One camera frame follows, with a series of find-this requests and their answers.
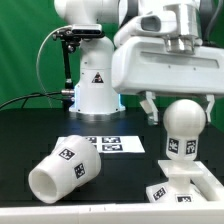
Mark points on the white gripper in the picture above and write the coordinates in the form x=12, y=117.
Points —
x=142, y=64

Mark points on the white lamp bulb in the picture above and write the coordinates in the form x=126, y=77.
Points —
x=183, y=120

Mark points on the white lamp base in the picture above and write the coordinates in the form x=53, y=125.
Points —
x=178, y=188

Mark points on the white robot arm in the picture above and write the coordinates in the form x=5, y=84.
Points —
x=94, y=96

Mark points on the white lamp shade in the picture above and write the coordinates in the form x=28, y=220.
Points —
x=73, y=162

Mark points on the white marker sheet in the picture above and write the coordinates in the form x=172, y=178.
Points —
x=116, y=144

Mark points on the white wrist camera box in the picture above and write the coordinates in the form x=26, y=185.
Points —
x=149, y=25

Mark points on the white table border frame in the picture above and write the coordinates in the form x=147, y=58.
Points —
x=211, y=212

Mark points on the black camera on stand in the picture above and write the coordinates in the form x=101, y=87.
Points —
x=87, y=30

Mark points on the black camera stand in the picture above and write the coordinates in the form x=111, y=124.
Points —
x=67, y=66

